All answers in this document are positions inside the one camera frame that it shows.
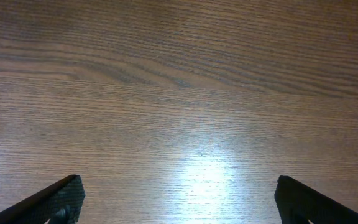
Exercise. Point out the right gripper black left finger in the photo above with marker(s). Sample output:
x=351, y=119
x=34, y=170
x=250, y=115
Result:
x=60, y=202

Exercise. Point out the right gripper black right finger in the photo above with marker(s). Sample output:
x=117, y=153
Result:
x=299, y=204

